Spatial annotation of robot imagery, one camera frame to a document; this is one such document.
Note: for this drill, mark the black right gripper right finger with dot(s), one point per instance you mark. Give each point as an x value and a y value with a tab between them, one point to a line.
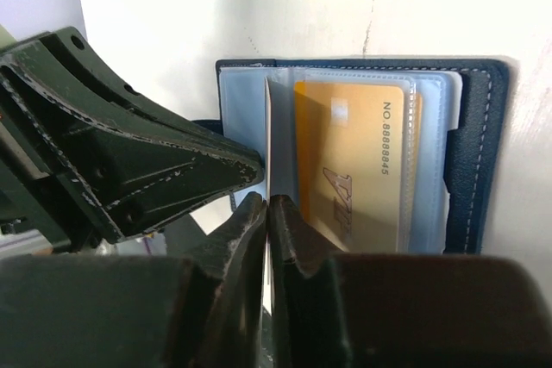
337	309

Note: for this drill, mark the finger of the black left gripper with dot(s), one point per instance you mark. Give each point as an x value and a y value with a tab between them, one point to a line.
85	158

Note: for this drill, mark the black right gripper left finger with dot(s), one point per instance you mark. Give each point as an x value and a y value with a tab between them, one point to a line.
202	309

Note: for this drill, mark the blue leather card holder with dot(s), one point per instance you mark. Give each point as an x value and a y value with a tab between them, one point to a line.
461	131

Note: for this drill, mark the gold VIP card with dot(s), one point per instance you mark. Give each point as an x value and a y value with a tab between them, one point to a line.
349	157

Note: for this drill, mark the gold card sleeve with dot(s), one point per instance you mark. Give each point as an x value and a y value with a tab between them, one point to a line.
281	155

